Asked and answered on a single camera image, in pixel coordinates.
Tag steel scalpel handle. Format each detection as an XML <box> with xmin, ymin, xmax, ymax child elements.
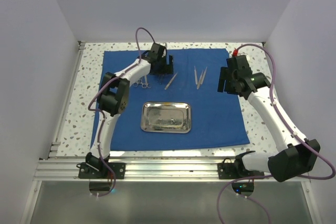
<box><xmin>164</xmin><ymin>73</ymin><xmax>178</xmax><ymax>90</ymax></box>

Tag steel forceps with ring handles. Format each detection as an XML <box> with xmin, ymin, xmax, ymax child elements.
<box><xmin>139</xmin><ymin>75</ymin><xmax>151</xmax><ymax>89</ymax></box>

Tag blue surgical drape cloth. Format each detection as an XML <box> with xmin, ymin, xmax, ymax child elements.
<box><xmin>90</xmin><ymin>48</ymin><xmax>250</xmax><ymax>152</ymax></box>

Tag left side aluminium rail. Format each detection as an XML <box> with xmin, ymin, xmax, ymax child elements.
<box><xmin>47</xmin><ymin>41</ymin><xmax>86</xmax><ymax>159</ymax></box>

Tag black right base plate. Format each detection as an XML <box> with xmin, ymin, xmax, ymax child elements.
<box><xmin>217</xmin><ymin>157</ymin><xmax>265</xmax><ymax>179</ymax></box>

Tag steel surgical scissors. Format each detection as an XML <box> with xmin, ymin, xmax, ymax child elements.
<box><xmin>133</xmin><ymin>78</ymin><xmax>144</xmax><ymax>87</ymax></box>

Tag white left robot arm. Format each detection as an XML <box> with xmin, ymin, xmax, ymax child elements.
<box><xmin>86</xmin><ymin>42</ymin><xmax>173</xmax><ymax>178</ymax></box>

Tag steel tweezers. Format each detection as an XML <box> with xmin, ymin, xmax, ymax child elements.
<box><xmin>196</xmin><ymin>68</ymin><xmax>207</xmax><ymax>89</ymax></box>
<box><xmin>194</xmin><ymin>66</ymin><xmax>198</xmax><ymax>86</ymax></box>

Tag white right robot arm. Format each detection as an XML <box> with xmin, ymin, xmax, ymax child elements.
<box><xmin>217</xmin><ymin>55</ymin><xmax>320</xmax><ymax>182</ymax></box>

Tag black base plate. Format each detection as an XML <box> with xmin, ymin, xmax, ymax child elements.
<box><xmin>76</xmin><ymin>162</ymin><xmax>126</xmax><ymax>179</ymax></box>
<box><xmin>217</xmin><ymin>157</ymin><xmax>265</xmax><ymax>179</ymax></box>

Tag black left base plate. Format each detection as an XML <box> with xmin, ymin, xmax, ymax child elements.
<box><xmin>76</xmin><ymin>162</ymin><xmax>126</xmax><ymax>179</ymax></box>

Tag stainless steel instrument tray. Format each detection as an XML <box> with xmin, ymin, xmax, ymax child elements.
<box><xmin>141</xmin><ymin>102</ymin><xmax>192</xmax><ymax>134</ymax></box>

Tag aluminium frame rail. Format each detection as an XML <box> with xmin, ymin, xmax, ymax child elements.
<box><xmin>34</xmin><ymin>155</ymin><xmax>310</xmax><ymax>183</ymax></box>

